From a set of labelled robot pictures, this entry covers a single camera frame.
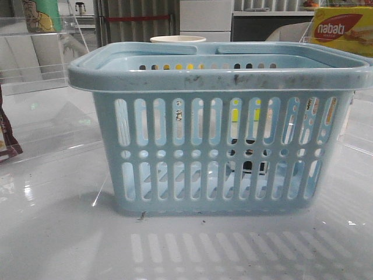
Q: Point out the green yellow cartoon can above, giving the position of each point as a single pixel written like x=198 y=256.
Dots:
x=42 y=16

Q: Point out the clear acrylic stand right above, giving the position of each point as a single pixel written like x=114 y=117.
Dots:
x=357 y=128

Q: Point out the clear acrylic display shelf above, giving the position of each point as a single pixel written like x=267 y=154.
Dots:
x=45 y=113

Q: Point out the white paper cup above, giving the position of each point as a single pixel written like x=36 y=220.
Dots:
x=177 y=39

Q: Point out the light blue plastic basket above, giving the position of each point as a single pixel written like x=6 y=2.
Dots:
x=168 y=112

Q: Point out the dark tissue pack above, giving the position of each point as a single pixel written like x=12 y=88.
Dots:
x=247 y=166

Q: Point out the white drawer cabinet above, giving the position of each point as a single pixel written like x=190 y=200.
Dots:
x=209 y=19

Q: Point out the brown snack packet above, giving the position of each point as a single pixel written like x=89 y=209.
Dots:
x=9 y=145

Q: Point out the yellow nabati wafer box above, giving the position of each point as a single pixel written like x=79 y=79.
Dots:
x=348 y=29

